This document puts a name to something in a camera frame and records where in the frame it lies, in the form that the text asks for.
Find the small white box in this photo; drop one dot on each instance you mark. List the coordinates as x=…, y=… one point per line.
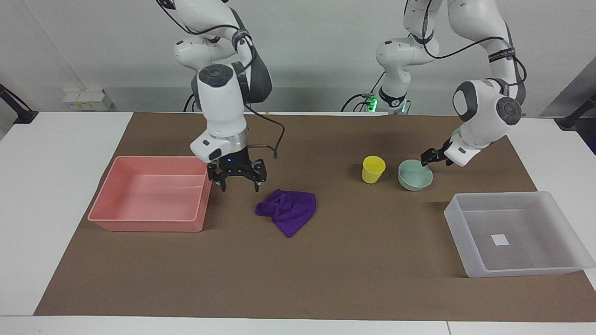
x=86, y=100

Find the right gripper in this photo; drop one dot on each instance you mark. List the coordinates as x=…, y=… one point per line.
x=235, y=163

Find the pale green bowl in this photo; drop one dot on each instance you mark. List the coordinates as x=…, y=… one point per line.
x=414, y=181

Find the clear plastic box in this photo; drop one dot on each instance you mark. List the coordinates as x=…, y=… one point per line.
x=470, y=242

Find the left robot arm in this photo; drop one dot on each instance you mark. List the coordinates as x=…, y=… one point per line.
x=479, y=111

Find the purple cloth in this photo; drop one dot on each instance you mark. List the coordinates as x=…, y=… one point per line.
x=288, y=209

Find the black stand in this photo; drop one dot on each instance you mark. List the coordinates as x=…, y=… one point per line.
x=21, y=114
x=570, y=122

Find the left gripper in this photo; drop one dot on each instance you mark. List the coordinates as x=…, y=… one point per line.
x=446, y=153

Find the pink plastic bin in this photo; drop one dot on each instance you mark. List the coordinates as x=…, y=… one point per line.
x=153, y=218

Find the yellow plastic cup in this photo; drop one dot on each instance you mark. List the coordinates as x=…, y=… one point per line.
x=372, y=172

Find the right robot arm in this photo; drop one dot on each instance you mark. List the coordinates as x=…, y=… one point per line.
x=219, y=107

